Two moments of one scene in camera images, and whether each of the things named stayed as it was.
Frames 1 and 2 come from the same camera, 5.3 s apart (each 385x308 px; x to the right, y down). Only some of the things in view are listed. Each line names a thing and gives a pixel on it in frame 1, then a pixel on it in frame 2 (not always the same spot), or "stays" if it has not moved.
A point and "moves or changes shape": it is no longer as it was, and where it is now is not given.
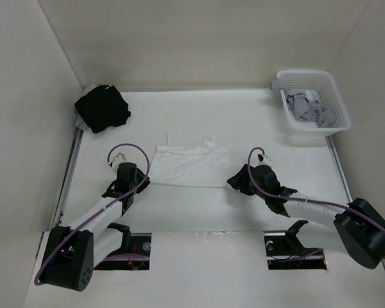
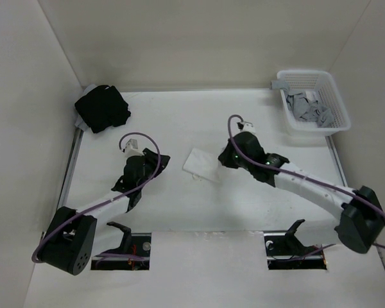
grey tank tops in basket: x=305 y=110 stays
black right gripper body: x=246 y=185 to x=231 y=160
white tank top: x=205 y=165 moves or changes shape
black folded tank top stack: x=102 y=107 stays
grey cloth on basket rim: x=279 y=84 stays
